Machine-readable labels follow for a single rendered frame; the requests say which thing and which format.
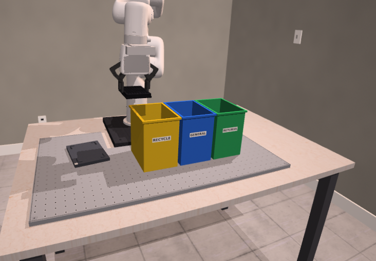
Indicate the yellow open bin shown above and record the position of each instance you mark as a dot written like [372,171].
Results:
[154,136]

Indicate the blue bin with label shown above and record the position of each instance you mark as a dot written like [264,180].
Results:
[195,131]

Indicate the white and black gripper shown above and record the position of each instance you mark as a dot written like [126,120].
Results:
[133,65]

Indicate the green open bin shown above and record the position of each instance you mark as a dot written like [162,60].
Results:
[228,127]

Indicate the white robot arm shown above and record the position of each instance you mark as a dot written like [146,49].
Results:
[136,16]

